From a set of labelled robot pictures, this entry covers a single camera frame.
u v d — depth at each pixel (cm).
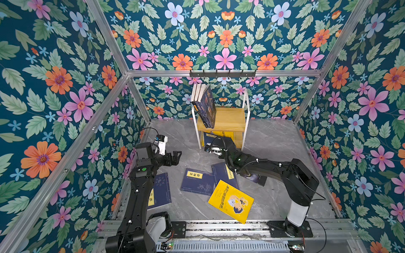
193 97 75
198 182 89
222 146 65
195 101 73
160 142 69
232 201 80
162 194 85
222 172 91
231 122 91
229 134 105
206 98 80
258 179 88
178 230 73
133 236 39
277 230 72
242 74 91
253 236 72
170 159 69
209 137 88
